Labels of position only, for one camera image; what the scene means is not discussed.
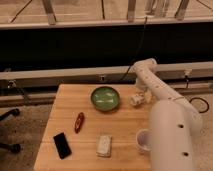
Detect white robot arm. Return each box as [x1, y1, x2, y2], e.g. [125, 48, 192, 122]
[133, 58, 203, 171]

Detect green ceramic bowl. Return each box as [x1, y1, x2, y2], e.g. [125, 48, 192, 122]
[90, 86, 120, 112]

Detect white paper cup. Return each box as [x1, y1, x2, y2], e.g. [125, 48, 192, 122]
[135, 129, 151, 154]

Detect wooden table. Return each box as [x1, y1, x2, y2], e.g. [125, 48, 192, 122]
[34, 84, 151, 171]

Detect white rectangular sponge block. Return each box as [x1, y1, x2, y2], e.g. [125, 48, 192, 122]
[96, 135, 111, 157]

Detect red pocket knife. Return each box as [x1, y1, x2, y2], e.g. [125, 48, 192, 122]
[74, 112, 84, 134]

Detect black smartphone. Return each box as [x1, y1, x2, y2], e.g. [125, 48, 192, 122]
[53, 133, 72, 159]

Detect black office chair base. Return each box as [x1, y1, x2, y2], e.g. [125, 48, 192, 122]
[0, 108, 22, 155]

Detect black hanging cable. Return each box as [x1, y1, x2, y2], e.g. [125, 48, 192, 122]
[119, 16, 149, 82]

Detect black floor cable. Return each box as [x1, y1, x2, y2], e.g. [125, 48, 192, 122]
[188, 96, 211, 114]

